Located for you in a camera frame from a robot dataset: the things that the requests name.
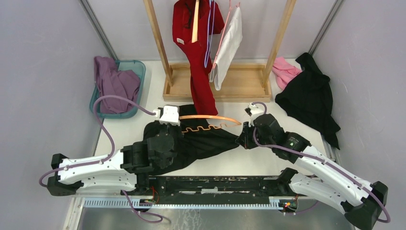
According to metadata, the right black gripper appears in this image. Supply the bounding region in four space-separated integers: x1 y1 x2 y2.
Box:
236 120 274 149

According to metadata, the black garment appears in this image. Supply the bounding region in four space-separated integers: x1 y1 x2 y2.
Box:
143 104 239 176
275 53 340 149

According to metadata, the orange hanger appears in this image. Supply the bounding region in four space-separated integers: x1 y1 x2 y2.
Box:
179 115 242 134

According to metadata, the white garment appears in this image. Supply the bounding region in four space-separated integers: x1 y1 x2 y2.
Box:
209 6 243 91

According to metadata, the wooden hanger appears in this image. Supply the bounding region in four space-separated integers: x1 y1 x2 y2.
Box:
191 0 200 43

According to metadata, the red skirt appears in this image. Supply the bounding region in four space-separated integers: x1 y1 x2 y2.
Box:
172 0 225 115

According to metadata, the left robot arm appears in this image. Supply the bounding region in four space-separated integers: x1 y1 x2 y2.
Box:
44 124 183 196

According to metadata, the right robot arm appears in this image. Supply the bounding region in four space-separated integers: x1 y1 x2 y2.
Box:
241 109 391 230

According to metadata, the wooden clothes rack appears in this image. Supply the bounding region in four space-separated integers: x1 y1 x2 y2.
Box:
144 0 296 103

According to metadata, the pink garment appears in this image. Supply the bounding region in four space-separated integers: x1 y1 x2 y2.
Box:
272 57 302 91

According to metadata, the purple garment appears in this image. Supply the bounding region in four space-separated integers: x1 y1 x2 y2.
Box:
94 56 141 114

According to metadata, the teal laundry basket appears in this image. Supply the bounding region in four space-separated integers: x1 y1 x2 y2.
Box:
89 60 146 119

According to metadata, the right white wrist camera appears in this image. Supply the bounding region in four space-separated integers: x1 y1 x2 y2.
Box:
245 102 267 127

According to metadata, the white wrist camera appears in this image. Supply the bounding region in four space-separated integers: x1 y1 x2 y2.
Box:
153 105 180 126
245 102 267 127

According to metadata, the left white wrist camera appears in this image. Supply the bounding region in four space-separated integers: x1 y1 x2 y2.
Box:
153 105 180 126

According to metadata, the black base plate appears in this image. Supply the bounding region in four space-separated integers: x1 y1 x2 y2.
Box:
127 175 297 205

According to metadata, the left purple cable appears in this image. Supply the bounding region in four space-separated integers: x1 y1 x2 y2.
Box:
38 95 164 224

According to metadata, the purple cable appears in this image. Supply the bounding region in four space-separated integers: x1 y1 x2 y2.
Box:
250 101 391 224
38 95 164 224

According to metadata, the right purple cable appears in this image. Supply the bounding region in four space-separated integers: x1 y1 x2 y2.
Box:
250 101 391 224

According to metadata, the aluminium frame rail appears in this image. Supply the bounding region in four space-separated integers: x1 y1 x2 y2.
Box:
73 176 361 210

